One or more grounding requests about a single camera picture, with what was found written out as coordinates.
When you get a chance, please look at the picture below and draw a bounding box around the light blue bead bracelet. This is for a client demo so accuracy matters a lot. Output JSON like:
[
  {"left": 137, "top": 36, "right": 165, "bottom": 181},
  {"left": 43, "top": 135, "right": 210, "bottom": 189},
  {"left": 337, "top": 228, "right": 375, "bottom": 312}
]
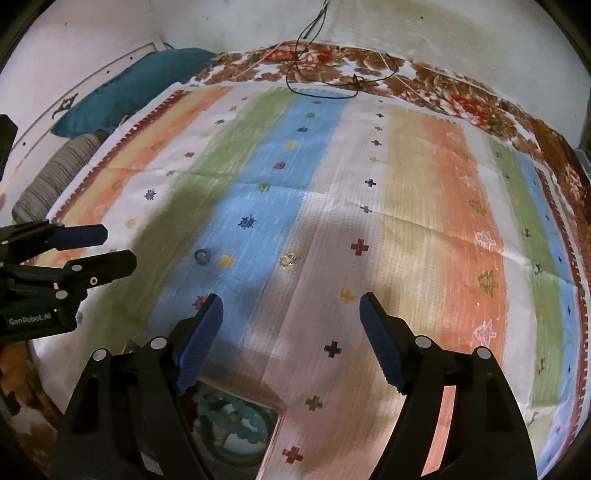
[{"left": 195, "top": 391, "right": 267, "bottom": 444}]

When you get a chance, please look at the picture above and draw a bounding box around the green jade bangle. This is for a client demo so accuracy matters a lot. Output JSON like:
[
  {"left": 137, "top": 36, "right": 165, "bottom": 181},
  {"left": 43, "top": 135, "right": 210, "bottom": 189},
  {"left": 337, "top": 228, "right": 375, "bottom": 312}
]
[{"left": 193, "top": 398, "right": 279, "bottom": 469}]

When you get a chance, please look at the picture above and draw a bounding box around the pink metal jewelry box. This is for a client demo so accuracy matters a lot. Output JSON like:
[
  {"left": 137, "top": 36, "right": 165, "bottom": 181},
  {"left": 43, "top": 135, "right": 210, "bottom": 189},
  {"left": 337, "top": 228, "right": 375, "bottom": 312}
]
[{"left": 178, "top": 380, "right": 281, "bottom": 479}]

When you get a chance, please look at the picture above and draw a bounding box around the grey striped pillow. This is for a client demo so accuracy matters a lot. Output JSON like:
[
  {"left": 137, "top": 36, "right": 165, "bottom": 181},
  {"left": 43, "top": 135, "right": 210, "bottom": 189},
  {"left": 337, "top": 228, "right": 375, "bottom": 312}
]
[{"left": 11, "top": 130, "right": 109, "bottom": 224}]

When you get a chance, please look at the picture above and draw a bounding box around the white headboard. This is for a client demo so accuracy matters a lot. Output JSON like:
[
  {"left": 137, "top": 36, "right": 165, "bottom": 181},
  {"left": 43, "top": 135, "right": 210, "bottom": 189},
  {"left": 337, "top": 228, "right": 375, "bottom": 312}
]
[{"left": 2, "top": 39, "right": 166, "bottom": 185}]

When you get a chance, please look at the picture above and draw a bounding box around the teal pillow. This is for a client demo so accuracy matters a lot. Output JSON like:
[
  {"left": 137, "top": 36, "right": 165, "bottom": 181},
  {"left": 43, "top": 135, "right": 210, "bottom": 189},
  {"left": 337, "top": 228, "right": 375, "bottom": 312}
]
[{"left": 51, "top": 48, "right": 215, "bottom": 138}]

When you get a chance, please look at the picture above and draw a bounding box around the striped colourful mat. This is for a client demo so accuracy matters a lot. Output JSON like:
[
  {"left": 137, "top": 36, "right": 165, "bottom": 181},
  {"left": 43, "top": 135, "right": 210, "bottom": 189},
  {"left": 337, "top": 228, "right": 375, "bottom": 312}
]
[{"left": 34, "top": 82, "right": 590, "bottom": 479}]

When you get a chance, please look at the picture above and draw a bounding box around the plastic crate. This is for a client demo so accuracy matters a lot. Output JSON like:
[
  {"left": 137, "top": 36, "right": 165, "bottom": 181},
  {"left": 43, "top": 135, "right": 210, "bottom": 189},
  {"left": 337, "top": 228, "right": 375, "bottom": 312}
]
[{"left": 574, "top": 148, "right": 591, "bottom": 180}]

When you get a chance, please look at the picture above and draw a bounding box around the floral brown bedsheet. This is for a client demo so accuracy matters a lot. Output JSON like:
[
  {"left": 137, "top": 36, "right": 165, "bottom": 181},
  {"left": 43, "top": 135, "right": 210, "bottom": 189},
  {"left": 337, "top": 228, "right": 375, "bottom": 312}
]
[{"left": 193, "top": 41, "right": 590, "bottom": 228}]

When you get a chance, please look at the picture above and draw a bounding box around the black cable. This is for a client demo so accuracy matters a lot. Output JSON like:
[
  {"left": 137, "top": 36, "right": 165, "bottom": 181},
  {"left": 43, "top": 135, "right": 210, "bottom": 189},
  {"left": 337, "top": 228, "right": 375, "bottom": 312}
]
[{"left": 284, "top": 0, "right": 401, "bottom": 100}]

